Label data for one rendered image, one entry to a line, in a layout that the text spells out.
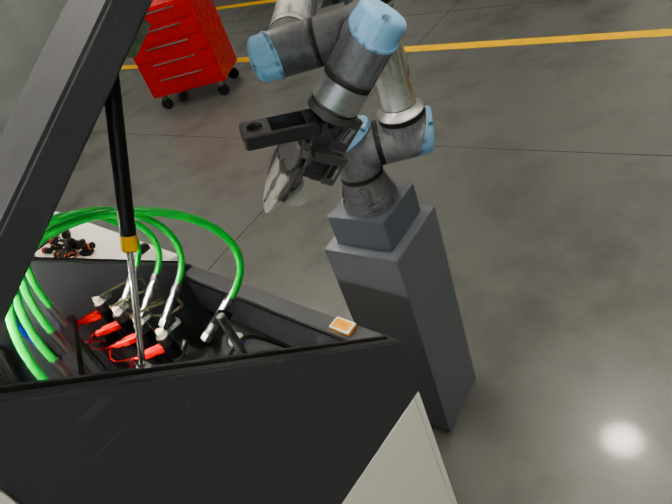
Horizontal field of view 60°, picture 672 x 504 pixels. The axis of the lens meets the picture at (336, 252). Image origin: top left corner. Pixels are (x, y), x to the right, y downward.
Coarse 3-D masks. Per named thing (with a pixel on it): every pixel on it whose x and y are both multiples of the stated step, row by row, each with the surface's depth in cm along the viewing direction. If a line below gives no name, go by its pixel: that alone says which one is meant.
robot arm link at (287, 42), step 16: (288, 0) 100; (304, 0) 102; (320, 0) 116; (272, 16) 100; (288, 16) 94; (304, 16) 96; (272, 32) 89; (288, 32) 88; (304, 32) 88; (256, 48) 89; (272, 48) 88; (288, 48) 88; (304, 48) 88; (256, 64) 90; (272, 64) 89; (288, 64) 90; (304, 64) 90; (320, 64) 90; (272, 80) 93
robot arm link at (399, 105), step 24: (336, 0) 121; (384, 0) 120; (384, 72) 132; (408, 72) 135; (384, 96) 137; (408, 96) 137; (384, 120) 141; (408, 120) 139; (432, 120) 141; (384, 144) 143; (408, 144) 143; (432, 144) 143
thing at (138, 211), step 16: (112, 208) 88; (144, 208) 90; (160, 208) 91; (64, 224) 85; (80, 224) 86; (208, 224) 96; (224, 240) 99; (240, 256) 101; (240, 272) 103; (16, 336) 90; (32, 368) 93
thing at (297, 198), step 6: (282, 174) 91; (282, 180) 91; (276, 186) 92; (282, 186) 91; (300, 186) 92; (270, 192) 94; (276, 192) 92; (294, 192) 93; (300, 192) 94; (270, 198) 93; (276, 198) 92; (288, 198) 94; (294, 198) 94; (300, 198) 94; (306, 198) 95; (264, 204) 95; (270, 204) 94; (276, 204) 93; (282, 204) 94; (288, 204) 95; (294, 204) 95; (300, 204) 95; (270, 210) 95
